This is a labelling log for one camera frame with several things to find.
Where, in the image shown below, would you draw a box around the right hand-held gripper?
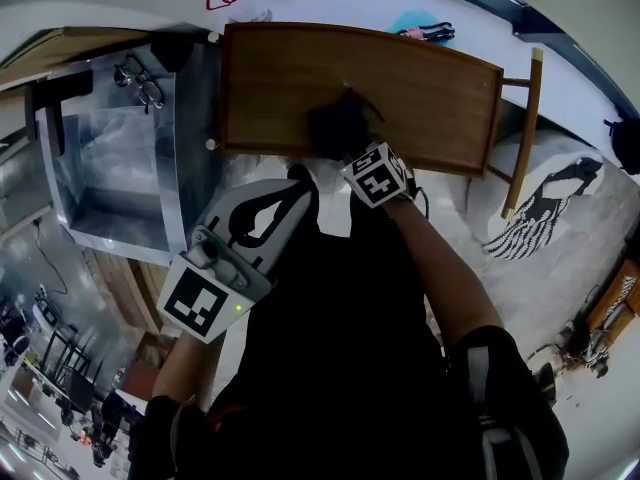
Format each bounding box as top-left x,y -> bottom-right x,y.
340,140 -> 418,211

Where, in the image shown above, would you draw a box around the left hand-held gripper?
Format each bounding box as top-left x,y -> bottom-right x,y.
156,164 -> 321,345

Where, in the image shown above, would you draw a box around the dark cloth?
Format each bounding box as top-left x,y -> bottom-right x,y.
305,87 -> 387,162

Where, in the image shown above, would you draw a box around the person's left forearm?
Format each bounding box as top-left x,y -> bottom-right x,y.
151,326 -> 227,414

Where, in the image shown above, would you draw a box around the person's right forearm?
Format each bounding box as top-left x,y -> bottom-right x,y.
381,198 -> 505,350

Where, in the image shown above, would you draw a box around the teal cloth item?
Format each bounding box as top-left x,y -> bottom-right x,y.
385,9 -> 439,35

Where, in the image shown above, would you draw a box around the black and white striped rug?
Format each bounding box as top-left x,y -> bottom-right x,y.
480,148 -> 607,262

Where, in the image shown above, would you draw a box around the grey metal cabinet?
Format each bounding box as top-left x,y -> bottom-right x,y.
33,42 -> 224,267

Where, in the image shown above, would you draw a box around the person's black clothing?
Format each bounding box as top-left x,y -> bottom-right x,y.
127,187 -> 570,480

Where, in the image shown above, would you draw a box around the black-framed glasses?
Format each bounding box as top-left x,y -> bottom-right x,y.
112,53 -> 166,115

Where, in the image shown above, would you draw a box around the black bag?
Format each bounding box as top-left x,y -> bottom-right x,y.
602,111 -> 640,175

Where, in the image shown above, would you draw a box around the wooden box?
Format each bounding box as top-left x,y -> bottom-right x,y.
584,258 -> 640,342

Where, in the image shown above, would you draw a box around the light wooden board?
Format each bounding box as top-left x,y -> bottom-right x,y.
0,25 -> 151,92

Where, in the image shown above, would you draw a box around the grey backpack strap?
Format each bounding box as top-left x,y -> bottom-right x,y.
464,345 -> 521,480

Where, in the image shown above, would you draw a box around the black cable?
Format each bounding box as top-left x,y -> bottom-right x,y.
32,217 -> 69,297

